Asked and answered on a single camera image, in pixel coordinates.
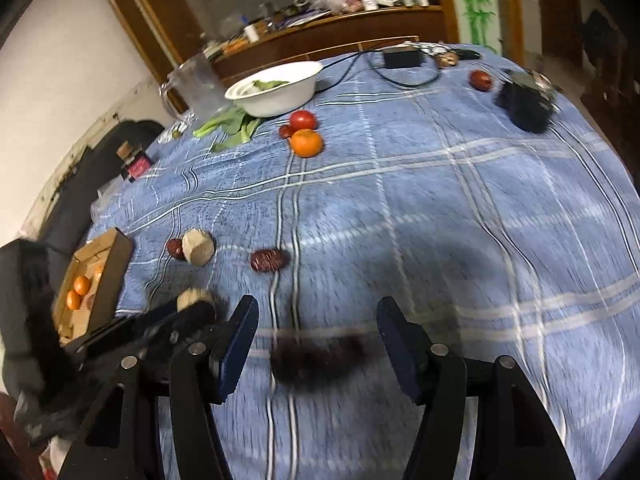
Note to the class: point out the flat white box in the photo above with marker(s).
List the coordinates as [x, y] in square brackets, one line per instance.
[389, 0]

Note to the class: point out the dark wrinkled date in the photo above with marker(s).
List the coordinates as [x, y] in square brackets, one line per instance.
[317, 360]

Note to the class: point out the small red date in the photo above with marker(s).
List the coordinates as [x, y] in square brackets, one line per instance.
[286, 131]
[175, 248]

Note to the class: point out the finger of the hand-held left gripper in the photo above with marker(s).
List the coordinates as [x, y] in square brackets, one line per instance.
[195, 316]
[145, 316]

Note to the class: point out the black chair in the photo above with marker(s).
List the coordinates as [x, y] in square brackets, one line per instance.
[95, 170]

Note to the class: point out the brown wooden door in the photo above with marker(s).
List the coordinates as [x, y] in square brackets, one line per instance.
[555, 10]

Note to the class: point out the cardboard box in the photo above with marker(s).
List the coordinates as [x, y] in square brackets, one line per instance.
[112, 280]

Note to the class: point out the small white bottle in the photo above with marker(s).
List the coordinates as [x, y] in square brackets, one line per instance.
[250, 35]

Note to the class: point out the wrinkled red date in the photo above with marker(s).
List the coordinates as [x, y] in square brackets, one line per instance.
[268, 260]

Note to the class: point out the clear plastic pitcher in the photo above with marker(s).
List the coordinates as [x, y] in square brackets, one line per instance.
[197, 90]

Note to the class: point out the wooden cabinet counter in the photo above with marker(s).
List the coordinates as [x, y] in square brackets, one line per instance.
[325, 35]

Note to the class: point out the dark jacket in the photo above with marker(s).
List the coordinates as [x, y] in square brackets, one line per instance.
[600, 40]

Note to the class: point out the red label bottle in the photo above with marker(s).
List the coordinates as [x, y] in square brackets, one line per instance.
[134, 162]

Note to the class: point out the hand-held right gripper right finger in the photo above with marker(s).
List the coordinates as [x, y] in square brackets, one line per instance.
[400, 350]

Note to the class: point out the white bowl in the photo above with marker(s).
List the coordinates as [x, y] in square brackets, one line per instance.
[280, 97]

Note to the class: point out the smooth red date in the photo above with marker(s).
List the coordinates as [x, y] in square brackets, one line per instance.
[481, 80]

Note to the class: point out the green leafy vegetable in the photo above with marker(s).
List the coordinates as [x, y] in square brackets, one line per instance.
[232, 125]

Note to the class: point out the bamboo wall sticker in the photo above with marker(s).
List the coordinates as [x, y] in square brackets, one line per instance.
[477, 5]

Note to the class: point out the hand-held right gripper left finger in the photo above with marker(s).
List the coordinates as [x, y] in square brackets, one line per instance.
[235, 350]

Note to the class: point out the small red tomato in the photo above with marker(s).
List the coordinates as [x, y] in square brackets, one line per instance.
[303, 120]

